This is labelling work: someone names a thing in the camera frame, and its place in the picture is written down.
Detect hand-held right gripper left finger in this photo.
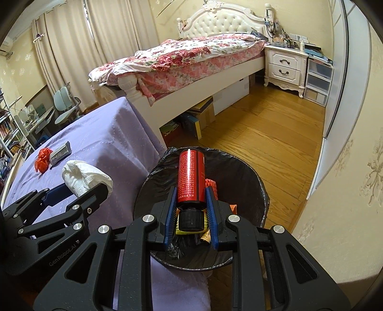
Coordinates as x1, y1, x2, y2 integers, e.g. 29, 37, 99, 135
33, 185, 178, 311

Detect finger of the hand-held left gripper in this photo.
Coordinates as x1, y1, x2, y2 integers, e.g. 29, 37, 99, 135
3, 184, 71, 222
18, 183, 109, 240

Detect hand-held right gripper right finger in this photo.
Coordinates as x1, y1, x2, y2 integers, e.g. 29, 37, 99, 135
205, 184, 350, 311

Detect white tissue wad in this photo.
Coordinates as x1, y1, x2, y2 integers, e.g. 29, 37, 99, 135
62, 159, 113, 198

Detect red can with black cap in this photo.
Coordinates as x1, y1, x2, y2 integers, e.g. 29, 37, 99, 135
176, 149, 208, 232

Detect trash bin with black bag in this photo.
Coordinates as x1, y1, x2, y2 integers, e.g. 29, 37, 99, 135
133, 146, 271, 272

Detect red plastic bag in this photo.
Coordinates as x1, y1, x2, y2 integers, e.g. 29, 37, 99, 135
34, 147, 53, 174

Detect grey packet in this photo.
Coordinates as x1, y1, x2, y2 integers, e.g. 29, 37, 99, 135
49, 141, 72, 169

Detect purple tablecloth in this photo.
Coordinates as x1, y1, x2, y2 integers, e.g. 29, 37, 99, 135
1, 96, 211, 311

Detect study desk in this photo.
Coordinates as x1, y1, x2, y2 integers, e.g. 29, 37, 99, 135
16, 103, 57, 141

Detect white bookshelf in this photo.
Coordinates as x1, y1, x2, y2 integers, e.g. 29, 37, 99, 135
0, 87, 33, 186

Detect light blue desk chair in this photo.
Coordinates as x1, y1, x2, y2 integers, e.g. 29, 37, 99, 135
52, 87, 83, 124

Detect cardboard box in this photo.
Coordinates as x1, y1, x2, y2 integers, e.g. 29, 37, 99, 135
186, 96, 216, 139

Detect white storage box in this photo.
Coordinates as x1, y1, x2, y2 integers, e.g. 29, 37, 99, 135
212, 75, 250, 116

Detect white air conditioner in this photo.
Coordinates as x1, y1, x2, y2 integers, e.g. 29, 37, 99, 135
0, 37, 14, 56

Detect floral quilt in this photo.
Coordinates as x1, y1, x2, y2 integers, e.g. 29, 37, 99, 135
88, 33, 265, 92

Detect white nightstand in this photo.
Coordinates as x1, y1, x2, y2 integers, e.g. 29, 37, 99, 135
263, 45, 309, 98

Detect beige curtains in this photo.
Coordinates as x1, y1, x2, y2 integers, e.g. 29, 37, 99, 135
31, 0, 163, 102

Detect plastic drawer unit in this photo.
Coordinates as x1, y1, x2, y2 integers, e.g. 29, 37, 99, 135
304, 57, 334, 106

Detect white wardrobe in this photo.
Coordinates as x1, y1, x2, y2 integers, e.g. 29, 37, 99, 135
307, 0, 372, 201

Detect white bed with tufted headboard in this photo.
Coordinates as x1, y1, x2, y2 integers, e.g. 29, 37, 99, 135
88, 0, 268, 144

